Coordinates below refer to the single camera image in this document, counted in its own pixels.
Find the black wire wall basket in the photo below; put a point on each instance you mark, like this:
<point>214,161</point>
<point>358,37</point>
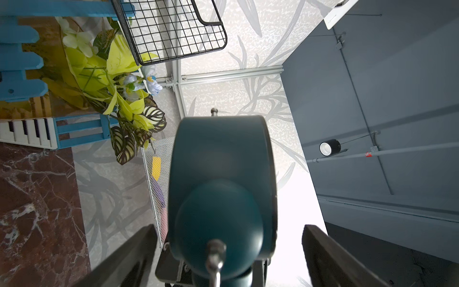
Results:
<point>170,30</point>

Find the teal alarm clock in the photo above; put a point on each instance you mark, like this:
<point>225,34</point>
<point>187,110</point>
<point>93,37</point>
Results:
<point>222,209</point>

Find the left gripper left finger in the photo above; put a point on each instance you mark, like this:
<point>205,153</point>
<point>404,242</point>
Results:
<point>129,266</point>

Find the yellow sponge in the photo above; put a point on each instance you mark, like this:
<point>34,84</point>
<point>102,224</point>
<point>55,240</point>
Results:
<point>156,168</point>

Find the ceiling spot lamp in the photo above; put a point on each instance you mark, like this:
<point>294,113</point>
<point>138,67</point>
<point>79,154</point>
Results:
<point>330,147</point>

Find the blue white slatted crate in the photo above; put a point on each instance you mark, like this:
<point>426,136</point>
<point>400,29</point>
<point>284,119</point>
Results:
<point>30,115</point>

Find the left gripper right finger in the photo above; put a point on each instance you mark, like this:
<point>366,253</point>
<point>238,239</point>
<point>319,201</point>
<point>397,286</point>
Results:
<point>330,265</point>

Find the potted artificial plant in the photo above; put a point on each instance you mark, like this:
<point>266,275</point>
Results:
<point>98,72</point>

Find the white wire wall basket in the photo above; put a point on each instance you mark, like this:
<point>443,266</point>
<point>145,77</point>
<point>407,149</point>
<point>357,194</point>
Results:
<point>160,148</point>

